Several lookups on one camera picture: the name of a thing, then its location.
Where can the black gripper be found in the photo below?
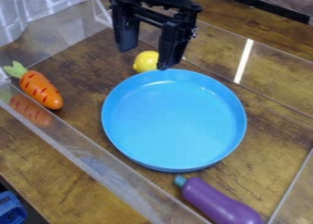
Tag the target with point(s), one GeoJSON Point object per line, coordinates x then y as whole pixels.
{"type": "Point", "coordinates": [179, 29]}

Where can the orange toy carrot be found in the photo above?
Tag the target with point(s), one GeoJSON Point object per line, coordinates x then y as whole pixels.
{"type": "Point", "coordinates": [37, 86]}

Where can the yellow toy lemon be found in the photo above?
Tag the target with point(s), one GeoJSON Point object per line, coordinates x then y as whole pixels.
{"type": "Point", "coordinates": [146, 61]}

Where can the dark wooden bar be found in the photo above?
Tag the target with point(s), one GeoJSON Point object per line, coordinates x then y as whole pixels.
{"type": "Point", "coordinates": [278, 10]}

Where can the blue round plate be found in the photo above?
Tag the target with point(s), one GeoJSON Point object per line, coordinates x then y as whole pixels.
{"type": "Point", "coordinates": [175, 120]}

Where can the white sheer curtain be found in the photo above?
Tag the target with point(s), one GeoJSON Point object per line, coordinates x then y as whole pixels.
{"type": "Point", "coordinates": [19, 12]}

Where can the clear acrylic back barrier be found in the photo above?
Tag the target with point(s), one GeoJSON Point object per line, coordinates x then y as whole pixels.
{"type": "Point", "coordinates": [270, 71]}

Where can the clear acrylic barrier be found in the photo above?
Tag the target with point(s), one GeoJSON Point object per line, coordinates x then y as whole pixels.
{"type": "Point", "coordinates": [155, 204]}
{"type": "Point", "coordinates": [270, 71]}

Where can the clear acrylic front barrier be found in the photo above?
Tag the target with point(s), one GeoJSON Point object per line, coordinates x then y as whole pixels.
{"type": "Point", "coordinates": [155, 204]}

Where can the purple toy eggplant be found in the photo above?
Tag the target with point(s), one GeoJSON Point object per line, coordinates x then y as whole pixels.
{"type": "Point", "coordinates": [217, 206]}

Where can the blue object at corner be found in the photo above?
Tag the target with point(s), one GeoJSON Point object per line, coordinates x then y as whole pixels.
{"type": "Point", "coordinates": [13, 211]}

